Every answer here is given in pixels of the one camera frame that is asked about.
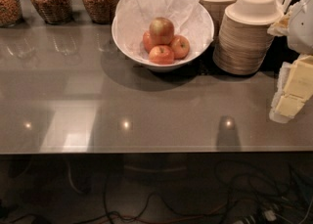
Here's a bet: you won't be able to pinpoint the white ceramic bowl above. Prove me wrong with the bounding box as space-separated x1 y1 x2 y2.
111 0 215 73

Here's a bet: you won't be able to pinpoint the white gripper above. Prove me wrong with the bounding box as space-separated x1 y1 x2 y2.
269 55 313 123

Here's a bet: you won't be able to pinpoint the left glass snack jar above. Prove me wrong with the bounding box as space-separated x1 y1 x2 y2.
0 0 22 27

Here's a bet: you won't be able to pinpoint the black floor cables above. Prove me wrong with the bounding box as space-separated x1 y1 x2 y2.
0 158 313 224

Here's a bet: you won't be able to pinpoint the top red yellow apple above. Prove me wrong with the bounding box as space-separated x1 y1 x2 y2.
149 17 174 45

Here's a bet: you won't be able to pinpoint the front red apple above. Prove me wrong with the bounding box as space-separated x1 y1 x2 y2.
149 45 174 65

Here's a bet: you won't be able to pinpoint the right red apple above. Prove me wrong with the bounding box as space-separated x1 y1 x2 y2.
170 35 190 60

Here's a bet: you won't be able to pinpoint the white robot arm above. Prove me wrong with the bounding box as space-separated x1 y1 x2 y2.
267 0 313 123

